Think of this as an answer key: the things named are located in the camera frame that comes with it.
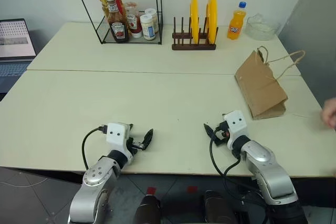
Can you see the tall dark ketchup bottle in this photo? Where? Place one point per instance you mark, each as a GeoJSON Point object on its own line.
{"type": "Point", "coordinates": [118, 27]}

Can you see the red squeeze ketchup bottle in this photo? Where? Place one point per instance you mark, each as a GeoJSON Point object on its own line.
{"type": "Point", "coordinates": [132, 20]}

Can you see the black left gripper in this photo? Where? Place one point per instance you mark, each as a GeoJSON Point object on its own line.
{"type": "Point", "coordinates": [134, 145]}

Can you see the white jar with blue label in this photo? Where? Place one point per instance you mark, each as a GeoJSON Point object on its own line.
{"type": "Point", "coordinates": [147, 28]}

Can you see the open grey laptop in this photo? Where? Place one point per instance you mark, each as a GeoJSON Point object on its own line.
{"type": "Point", "coordinates": [14, 43]}

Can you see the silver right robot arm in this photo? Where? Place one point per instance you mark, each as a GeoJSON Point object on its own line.
{"type": "Point", "coordinates": [270, 171]}

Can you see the yellow plate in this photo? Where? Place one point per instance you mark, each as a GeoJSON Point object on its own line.
{"type": "Point", "coordinates": [212, 16]}
{"type": "Point", "coordinates": [194, 16]}

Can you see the dark rounded shape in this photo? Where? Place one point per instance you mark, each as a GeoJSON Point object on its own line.
{"type": "Point", "coordinates": [219, 208]}
{"type": "Point", "coordinates": [147, 209]}

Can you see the orange soda bottle blue cap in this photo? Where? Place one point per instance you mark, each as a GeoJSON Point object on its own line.
{"type": "Point", "coordinates": [236, 24]}

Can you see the dark wooden plate rack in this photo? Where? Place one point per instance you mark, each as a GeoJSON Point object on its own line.
{"type": "Point", "coordinates": [193, 46]}

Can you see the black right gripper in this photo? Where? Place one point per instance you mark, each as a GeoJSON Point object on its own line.
{"type": "Point", "coordinates": [221, 134]}

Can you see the white jar with pale label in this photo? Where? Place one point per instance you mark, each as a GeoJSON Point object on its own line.
{"type": "Point", "coordinates": [155, 19]}

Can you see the clear glass bowl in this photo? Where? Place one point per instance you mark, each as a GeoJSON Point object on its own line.
{"type": "Point", "coordinates": [261, 28]}

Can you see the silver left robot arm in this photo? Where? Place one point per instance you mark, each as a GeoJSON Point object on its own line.
{"type": "Point", "coordinates": [94, 182]}

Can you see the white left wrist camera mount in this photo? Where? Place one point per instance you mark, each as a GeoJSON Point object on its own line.
{"type": "Point", "coordinates": [116, 133]}

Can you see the person's bare hand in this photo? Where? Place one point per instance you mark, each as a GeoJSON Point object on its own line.
{"type": "Point", "coordinates": [330, 113]}

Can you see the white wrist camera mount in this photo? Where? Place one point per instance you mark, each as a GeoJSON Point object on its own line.
{"type": "Point", "coordinates": [116, 133]}
{"type": "Point", "coordinates": [236, 124]}

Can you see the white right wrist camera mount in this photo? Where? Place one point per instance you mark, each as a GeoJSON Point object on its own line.
{"type": "Point", "coordinates": [236, 124]}

